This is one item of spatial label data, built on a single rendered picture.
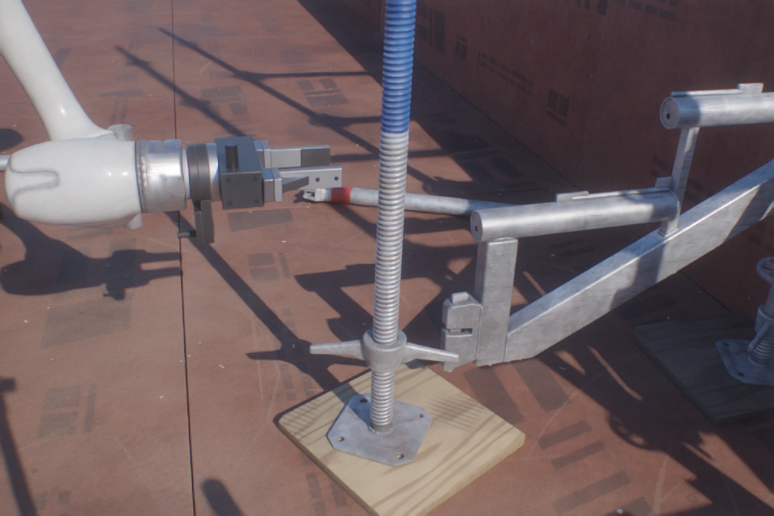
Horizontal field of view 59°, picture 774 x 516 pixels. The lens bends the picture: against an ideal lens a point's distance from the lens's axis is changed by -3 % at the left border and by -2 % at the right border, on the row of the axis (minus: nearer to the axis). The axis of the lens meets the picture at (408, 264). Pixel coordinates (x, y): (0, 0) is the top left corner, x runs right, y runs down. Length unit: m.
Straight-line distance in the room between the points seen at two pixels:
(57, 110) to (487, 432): 0.83
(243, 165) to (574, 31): 1.61
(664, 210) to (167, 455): 0.90
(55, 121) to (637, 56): 1.48
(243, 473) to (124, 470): 0.19
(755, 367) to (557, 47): 1.29
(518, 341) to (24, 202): 0.75
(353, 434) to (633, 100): 1.26
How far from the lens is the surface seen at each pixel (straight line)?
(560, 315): 1.19
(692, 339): 1.61
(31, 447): 1.32
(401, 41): 0.91
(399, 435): 1.21
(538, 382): 1.40
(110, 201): 0.89
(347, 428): 1.22
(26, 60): 1.06
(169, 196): 0.90
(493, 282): 1.09
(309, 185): 0.90
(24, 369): 1.50
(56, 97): 1.08
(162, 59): 3.79
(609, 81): 2.16
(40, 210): 0.91
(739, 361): 1.57
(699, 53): 1.85
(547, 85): 2.48
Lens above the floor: 0.84
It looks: 29 degrees down
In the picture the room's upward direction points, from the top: 4 degrees clockwise
